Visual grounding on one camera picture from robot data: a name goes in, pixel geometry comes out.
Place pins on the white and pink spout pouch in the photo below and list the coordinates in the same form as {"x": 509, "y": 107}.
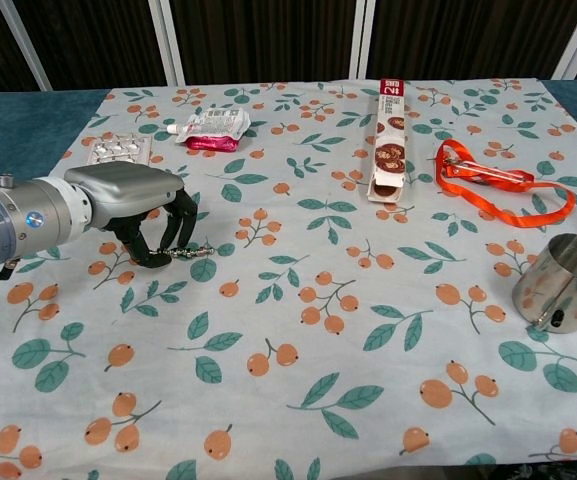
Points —
{"x": 218, "y": 127}

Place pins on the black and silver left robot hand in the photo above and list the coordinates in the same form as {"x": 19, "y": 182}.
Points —
{"x": 128, "y": 192}

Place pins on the silver beaded bracelet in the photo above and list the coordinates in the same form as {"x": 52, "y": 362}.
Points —
{"x": 193, "y": 251}

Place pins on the silver pill blister pack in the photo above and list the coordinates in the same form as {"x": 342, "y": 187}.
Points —
{"x": 118, "y": 149}

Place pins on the stainless steel cup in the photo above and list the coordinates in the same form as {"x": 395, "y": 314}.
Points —
{"x": 568, "y": 282}

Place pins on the long white cookie box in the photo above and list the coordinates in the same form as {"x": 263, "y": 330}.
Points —
{"x": 390, "y": 140}

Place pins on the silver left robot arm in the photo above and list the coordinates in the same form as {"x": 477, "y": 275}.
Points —
{"x": 13, "y": 220}

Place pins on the floral printed tablecloth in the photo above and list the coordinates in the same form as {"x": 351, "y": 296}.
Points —
{"x": 288, "y": 325}

